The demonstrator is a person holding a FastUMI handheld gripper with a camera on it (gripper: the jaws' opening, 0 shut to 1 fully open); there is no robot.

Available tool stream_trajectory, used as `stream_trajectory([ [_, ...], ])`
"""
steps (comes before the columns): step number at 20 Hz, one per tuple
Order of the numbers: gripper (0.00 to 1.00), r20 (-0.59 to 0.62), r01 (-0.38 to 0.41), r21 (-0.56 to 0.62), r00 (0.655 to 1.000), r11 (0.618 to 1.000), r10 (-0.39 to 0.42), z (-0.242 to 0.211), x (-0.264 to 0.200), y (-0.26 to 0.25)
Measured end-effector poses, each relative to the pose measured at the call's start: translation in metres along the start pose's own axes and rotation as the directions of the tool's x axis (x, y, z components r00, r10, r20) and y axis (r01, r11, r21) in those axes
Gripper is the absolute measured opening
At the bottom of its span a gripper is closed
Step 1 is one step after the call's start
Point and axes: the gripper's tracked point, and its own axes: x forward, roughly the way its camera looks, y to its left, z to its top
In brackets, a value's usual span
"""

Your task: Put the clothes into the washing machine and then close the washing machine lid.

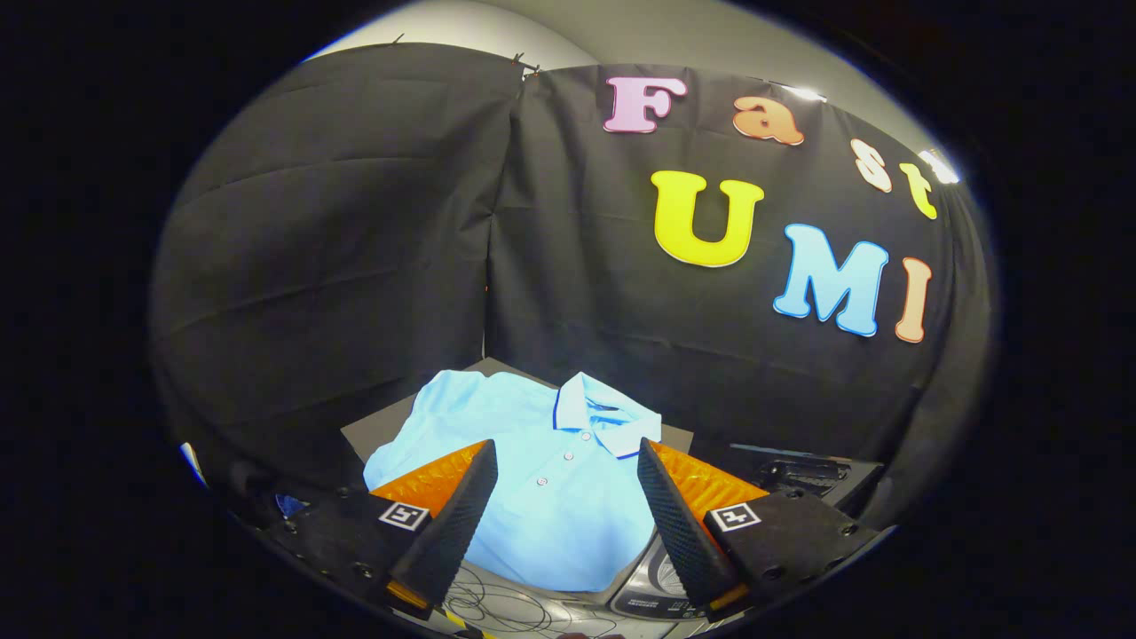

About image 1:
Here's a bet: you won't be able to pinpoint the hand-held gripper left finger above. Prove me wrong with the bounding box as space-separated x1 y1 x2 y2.
266 438 500 622

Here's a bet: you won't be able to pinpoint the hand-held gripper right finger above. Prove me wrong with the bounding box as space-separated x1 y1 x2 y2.
637 437 881 622

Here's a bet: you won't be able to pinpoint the light blue polo shirt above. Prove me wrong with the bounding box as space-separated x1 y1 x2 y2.
362 368 664 594

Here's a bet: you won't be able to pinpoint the grey cabinet with dark top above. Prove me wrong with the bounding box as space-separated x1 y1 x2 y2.
340 357 695 480

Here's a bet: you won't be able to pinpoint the black backdrop cloth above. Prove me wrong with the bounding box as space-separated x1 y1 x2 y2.
149 43 995 533

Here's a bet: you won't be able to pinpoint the small ceiling light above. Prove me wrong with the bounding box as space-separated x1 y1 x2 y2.
919 149 961 185

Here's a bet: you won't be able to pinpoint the thin black floor cables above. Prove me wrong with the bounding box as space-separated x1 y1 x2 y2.
439 564 627 638

